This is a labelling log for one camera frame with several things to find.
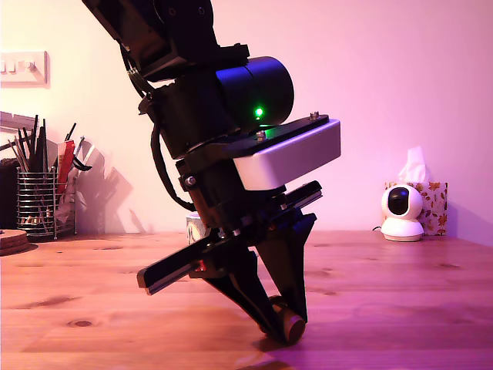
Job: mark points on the brown coffee capsule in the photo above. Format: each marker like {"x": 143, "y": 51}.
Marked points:
{"x": 296, "y": 330}

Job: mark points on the cartoon print ceramic mug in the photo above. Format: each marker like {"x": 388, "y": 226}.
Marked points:
{"x": 192, "y": 231}

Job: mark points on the silver metal utensil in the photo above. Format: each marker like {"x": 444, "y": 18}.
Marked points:
{"x": 89, "y": 150}

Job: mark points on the black curved utensil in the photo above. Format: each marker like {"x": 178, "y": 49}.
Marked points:
{"x": 82, "y": 166}

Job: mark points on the pale plastic bag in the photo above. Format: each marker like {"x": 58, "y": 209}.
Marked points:
{"x": 70, "y": 200}

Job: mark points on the red utensil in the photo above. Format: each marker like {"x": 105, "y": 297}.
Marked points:
{"x": 65, "y": 162}

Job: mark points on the leaf print tissue box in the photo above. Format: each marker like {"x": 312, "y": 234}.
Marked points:
{"x": 436, "y": 208}

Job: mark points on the white tissue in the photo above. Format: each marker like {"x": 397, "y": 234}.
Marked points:
{"x": 413, "y": 165}

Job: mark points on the wide black spatula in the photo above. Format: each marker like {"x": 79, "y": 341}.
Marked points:
{"x": 42, "y": 154}

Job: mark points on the thin black stick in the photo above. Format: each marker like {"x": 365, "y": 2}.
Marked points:
{"x": 36, "y": 131}

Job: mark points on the wooden chopstick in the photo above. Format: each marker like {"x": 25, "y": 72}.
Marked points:
{"x": 22, "y": 153}
{"x": 16, "y": 156}

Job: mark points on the round cork trivet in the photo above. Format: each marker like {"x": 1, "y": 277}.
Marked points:
{"x": 13, "y": 241}

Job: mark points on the dark brown basket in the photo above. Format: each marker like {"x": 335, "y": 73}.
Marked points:
{"x": 7, "y": 196}

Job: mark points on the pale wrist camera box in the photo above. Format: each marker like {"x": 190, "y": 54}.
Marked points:
{"x": 292, "y": 158}

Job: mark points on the small white round camera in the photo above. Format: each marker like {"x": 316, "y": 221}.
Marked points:
{"x": 402, "y": 229}

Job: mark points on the grey metal rack rail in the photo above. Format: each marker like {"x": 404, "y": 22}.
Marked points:
{"x": 15, "y": 118}

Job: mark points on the white wall switch plate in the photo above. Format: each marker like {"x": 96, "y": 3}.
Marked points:
{"x": 23, "y": 79}

